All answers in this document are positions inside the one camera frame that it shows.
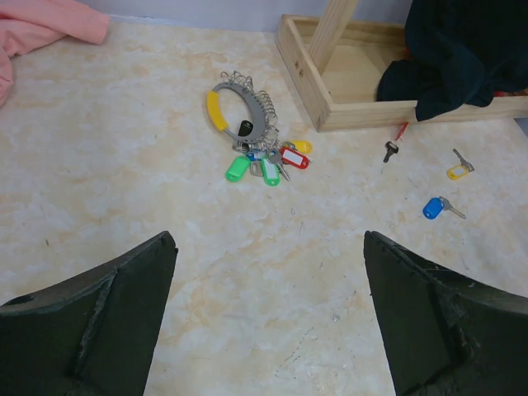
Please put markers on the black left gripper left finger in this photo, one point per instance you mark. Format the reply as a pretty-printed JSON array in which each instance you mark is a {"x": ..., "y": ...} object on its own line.
[{"x": 92, "y": 334}]

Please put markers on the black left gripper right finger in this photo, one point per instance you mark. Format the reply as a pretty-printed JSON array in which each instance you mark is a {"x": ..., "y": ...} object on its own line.
[{"x": 444, "y": 333}]

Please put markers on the key with blue tag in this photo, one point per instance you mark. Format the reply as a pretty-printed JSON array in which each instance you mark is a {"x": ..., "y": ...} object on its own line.
[{"x": 438, "y": 204}]

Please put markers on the key with yellow tag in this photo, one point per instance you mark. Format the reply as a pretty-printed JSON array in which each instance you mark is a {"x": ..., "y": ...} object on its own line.
[{"x": 459, "y": 171}]

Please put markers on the key with red tag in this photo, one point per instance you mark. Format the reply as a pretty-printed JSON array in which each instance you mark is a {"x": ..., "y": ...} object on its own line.
[{"x": 392, "y": 145}]

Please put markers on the green key tag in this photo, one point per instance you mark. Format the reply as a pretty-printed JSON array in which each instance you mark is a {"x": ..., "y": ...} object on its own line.
[
  {"x": 270, "y": 172},
  {"x": 237, "y": 169}
]

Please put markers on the red key tag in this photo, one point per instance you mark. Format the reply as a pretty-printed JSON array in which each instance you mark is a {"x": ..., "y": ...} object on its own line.
[{"x": 294, "y": 158}]

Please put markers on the dark navy vest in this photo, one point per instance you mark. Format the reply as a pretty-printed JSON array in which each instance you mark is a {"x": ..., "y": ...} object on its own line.
[{"x": 459, "y": 52}]

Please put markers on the wooden clothes rack base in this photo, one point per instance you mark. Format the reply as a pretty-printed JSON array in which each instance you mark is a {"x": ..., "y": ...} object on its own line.
[{"x": 337, "y": 63}]

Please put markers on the pink crumpled cloth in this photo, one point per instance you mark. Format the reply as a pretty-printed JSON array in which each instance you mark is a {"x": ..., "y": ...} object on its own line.
[{"x": 30, "y": 25}]

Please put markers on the yellow key tag on ring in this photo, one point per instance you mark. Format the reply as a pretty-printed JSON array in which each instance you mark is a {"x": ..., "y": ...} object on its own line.
[{"x": 302, "y": 146}]

